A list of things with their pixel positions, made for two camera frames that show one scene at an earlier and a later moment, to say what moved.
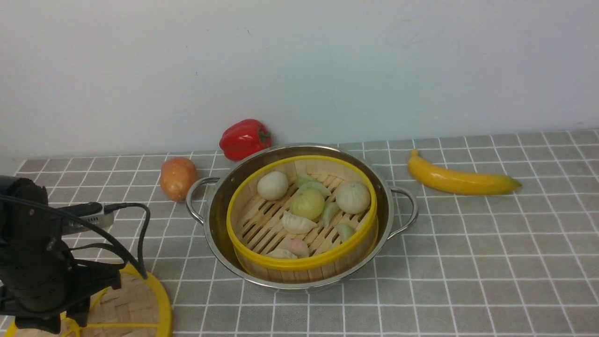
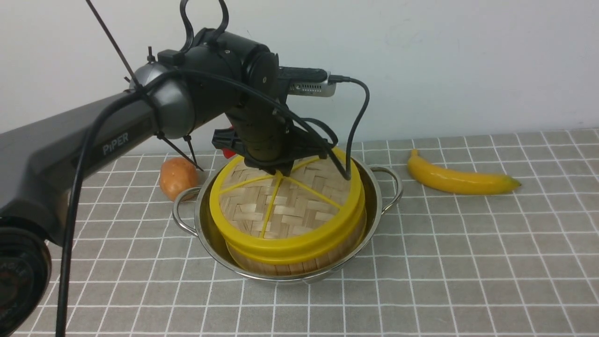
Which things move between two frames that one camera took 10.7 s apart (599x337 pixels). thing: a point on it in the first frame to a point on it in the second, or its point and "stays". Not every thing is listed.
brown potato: [177, 173] stays
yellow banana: [458, 182] stays
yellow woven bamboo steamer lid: [140, 308] to [311, 211]
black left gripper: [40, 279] to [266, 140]
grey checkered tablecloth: [523, 262] stays
